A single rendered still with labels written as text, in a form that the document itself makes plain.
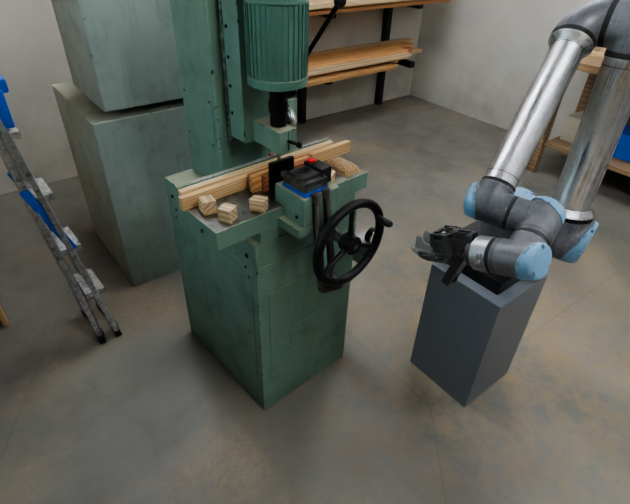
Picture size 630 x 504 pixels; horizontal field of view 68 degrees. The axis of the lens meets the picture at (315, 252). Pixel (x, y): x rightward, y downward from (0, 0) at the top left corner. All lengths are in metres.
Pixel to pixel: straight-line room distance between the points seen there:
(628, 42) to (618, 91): 0.12
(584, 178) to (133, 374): 1.82
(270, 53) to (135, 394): 1.42
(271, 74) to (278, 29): 0.11
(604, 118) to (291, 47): 0.87
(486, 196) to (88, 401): 1.67
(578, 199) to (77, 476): 1.87
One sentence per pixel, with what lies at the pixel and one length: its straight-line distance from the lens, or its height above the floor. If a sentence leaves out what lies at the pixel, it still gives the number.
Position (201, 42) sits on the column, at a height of 1.28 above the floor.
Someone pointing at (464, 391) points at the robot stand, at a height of 0.08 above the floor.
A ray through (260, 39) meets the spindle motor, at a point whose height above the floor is 1.33.
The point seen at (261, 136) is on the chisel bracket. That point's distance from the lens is 1.52.
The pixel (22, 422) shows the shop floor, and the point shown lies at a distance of 2.20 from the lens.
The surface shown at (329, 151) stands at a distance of 1.68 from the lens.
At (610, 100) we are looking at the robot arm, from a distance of 1.52.
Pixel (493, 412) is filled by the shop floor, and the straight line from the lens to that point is 2.11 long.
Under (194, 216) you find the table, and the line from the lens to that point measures 1.37.
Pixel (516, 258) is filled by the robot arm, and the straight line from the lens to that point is 1.16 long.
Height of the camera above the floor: 1.60
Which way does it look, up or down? 36 degrees down
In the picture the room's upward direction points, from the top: 2 degrees clockwise
